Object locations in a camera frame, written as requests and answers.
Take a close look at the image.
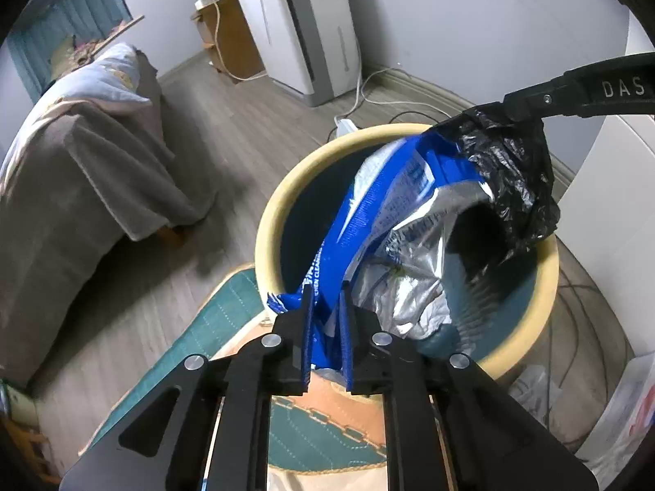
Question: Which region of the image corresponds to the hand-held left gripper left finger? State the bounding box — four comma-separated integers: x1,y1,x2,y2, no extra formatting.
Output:
60,284,314,491

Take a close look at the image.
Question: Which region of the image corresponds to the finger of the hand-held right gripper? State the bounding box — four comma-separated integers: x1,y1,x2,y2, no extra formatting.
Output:
502,51,655,122

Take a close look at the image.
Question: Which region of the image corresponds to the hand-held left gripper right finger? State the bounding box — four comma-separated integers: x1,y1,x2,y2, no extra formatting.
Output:
339,291,599,491

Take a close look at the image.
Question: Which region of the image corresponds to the black plastic bag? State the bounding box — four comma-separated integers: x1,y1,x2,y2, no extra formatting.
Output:
435,105,561,272

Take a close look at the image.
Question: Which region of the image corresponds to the blue silver snack bag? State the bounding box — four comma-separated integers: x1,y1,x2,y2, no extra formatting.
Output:
266,130,505,374

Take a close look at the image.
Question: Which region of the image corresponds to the yellow rimmed teal bin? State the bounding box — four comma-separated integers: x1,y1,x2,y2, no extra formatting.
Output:
254,124,560,376

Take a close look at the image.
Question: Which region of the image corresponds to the teal and orange rug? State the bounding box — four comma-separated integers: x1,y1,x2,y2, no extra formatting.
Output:
79,263,390,491

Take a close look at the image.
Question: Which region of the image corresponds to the white wardrobe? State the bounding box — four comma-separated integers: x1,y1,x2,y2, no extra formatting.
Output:
555,23,655,359

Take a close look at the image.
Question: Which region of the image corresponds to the wooden framed bed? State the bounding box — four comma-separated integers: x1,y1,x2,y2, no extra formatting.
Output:
0,43,221,384

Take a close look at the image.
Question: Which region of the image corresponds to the clear plastic packet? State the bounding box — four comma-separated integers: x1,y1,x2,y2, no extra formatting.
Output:
509,365,564,420

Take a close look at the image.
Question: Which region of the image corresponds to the grey tall appliance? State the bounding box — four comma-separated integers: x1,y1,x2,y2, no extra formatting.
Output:
276,0,362,108

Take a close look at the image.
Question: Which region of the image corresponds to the grey blanket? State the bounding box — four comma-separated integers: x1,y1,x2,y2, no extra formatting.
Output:
0,46,221,384

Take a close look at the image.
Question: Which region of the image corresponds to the white plastic bag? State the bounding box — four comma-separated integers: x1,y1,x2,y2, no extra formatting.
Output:
576,353,655,482

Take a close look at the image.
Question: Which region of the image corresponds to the small green white bin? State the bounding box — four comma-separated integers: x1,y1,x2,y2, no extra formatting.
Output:
0,379,39,426

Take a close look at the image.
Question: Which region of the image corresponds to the wooden stool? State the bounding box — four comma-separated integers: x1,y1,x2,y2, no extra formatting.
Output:
0,419,62,486

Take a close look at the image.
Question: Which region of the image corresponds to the wooden cabinet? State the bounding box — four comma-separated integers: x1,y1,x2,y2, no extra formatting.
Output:
192,0,267,83

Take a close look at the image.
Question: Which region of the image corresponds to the white air purifier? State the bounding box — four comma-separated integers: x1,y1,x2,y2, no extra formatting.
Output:
230,0,315,95

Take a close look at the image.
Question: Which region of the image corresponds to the light blue pillow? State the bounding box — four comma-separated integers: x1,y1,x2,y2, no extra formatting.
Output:
43,43,154,108

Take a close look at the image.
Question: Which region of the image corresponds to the wooden stick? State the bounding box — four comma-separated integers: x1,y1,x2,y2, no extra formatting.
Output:
95,14,147,48

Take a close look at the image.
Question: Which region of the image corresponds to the tan patterned cloth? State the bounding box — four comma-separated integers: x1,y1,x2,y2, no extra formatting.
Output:
50,35,106,80

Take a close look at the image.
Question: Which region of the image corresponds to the teal curtain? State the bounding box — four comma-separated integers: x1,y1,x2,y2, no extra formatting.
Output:
10,0,133,104

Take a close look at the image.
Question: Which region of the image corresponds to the black floor cable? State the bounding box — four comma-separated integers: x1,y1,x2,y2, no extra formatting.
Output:
379,109,447,124

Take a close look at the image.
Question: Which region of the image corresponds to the white floor cable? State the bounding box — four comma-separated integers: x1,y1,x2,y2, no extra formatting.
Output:
352,66,451,119

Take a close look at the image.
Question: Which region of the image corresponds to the cream cable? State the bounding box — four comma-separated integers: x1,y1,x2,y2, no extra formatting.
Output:
207,0,246,84

